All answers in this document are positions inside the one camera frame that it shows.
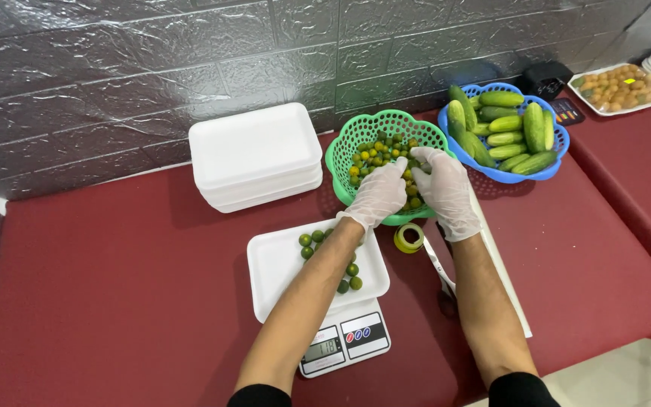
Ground black sleeve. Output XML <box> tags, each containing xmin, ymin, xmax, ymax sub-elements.
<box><xmin>487</xmin><ymin>371</ymin><xmax>561</xmax><ymax>407</ymax></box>
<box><xmin>226</xmin><ymin>384</ymin><xmax>293</xmax><ymax>407</ymax></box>

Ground pile of small limes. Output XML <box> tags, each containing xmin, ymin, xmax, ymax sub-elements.
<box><xmin>348</xmin><ymin>131</ymin><xmax>431</xmax><ymax>212</ymax></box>

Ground scissors with black handles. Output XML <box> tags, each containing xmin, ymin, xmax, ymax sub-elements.
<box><xmin>422</xmin><ymin>236</ymin><xmax>458</xmax><ymax>318</ymax></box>

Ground stack of white foam trays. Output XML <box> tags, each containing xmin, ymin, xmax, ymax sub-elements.
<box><xmin>188</xmin><ymin>102</ymin><xmax>324</xmax><ymax>214</ymax></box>

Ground white foam tray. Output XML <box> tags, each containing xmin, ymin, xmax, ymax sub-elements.
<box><xmin>246</xmin><ymin>218</ymin><xmax>391</xmax><ymax>324</ymax></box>

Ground black left sleeve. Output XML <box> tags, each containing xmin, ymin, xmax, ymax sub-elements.
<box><xmin>226</xmin><ymin>384</ymin><xmax>293</xmax><ymax>407</ymax></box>

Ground group of green limes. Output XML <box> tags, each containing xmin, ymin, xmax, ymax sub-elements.
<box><xmin>298</xmin><ymin>227</ymin><xmax>364</xmax><ymax>295</ymax></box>

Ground black label printer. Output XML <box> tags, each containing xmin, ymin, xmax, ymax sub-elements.
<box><xmin>515</xmin><ymin>60</ymin><xmax>575</xmax><ymax>103</ymax></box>

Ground black right sleeve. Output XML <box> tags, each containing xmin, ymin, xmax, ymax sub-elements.
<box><xmin>487</xmin><ymin>371</ymin><xmax>561</xmax><ymax>407</ymax></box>

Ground person's right hand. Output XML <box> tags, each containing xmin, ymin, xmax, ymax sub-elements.
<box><xmin>410</xmin><ymin>146</ymin><xmax>483</xmax><ymax>243</ymax></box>

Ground green plastic basket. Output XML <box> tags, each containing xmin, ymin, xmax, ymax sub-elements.
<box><xmin>325</xmin><ymin>109</ymin><xmax>458</xmax><ymax>227</ymax></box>

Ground wrapped tray of brown fruit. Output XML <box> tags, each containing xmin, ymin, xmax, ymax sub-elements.
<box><xmin>567</xmin><ymin>63</ymin><xmax>651</xmax><ymax>118</ymax></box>

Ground blue plastic basket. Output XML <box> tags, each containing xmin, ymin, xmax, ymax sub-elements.
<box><xmin>437</xmin><ymin>83</ymin><xmax>571</xmax><ymax>184</ymax></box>

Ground yellow green tape roll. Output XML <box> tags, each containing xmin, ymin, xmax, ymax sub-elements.
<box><xmin>393</xmin><ymin>223</ymin><xmax>426</xmax><ymax>254</ymax></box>

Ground white digital kitchen scale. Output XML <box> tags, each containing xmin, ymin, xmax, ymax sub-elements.
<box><xmin>298</xmin><ymin>298</ymin><xmax>392</xmax><ymax>379</ymax></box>

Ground dark card with coloured marks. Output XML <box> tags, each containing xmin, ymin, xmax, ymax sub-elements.
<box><xmin>549</xmin><ymin>98</ymin><xmax>586</xmax><ymax>127</ymax></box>

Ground person's left hand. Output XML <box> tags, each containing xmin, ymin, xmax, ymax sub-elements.
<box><xmin>336</xmin><ymin>156</ymin><xmax>411</xmax><ymax>233</ymax></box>

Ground pile of green cucumbers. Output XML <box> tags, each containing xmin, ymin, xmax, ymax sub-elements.
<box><xmin>447</xmin><ymin>84</ymin><xmax>559</xmax><ymax>176</ymax></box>

